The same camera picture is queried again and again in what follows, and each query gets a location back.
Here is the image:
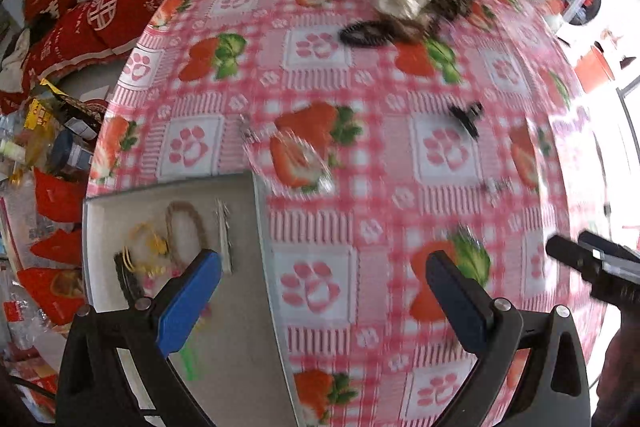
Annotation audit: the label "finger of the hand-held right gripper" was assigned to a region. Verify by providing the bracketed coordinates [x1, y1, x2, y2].
[577, 231, 640, 265]
[545, 234, 601, 283]

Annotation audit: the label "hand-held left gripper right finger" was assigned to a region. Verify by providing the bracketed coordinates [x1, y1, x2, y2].
[425, 251, 592, 427]

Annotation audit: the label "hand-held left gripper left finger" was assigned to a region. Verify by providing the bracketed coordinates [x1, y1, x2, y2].
[55, 251, 221, 427]

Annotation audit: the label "green bangle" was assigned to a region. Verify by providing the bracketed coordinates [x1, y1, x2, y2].
[180, 347, 206, 383]

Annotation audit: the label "black beaded hair clip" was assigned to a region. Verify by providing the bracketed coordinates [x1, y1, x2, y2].
[114, 251, 146, 303]

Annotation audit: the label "white tray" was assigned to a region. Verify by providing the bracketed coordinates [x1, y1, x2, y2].
[82, 172, 301, 427]

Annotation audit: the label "braided bracelet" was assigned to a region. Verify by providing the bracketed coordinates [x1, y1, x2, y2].
[164, 202, 208, 268]

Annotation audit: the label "silver hair clip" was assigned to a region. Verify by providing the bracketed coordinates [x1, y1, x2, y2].
[215, 199, 236, 275]

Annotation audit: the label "yellow bracelet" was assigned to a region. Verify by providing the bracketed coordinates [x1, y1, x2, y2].
[122, 221, 168, 268]

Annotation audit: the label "person's right forearm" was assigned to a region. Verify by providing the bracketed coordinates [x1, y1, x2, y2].
[592, 309, 640, 427]

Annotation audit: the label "small silver charm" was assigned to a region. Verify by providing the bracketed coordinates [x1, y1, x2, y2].
[452, 224, 483, 248]

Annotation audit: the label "silver earrings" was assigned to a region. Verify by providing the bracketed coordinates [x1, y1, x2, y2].
[482, 177, 513, 195]

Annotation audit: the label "small black hair claw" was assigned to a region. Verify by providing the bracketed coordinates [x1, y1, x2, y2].
[448, 102, 485, 138]

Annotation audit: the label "red bucket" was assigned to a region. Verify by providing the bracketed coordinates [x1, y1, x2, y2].
[572, 46, 616, 92]

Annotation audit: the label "pile of packets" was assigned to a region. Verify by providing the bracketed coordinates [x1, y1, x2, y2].
[0, 27, 108, 338]

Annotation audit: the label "pink strawberry tablecloth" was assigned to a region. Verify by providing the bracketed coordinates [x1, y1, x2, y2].
[85, 0, 608, 427]

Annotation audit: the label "white washing machine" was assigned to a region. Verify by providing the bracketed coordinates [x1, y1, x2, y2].
[560, 0, 608, 28]

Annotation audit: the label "dark lace scrunchie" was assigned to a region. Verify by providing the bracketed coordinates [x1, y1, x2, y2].
[385, 14, 441, 45]

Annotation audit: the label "clear bead bracelet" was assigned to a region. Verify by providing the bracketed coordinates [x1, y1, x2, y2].
[240, 114, 336, 192]

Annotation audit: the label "black hair tie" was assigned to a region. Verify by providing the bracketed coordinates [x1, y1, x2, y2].
[339, 21, 393, 48]

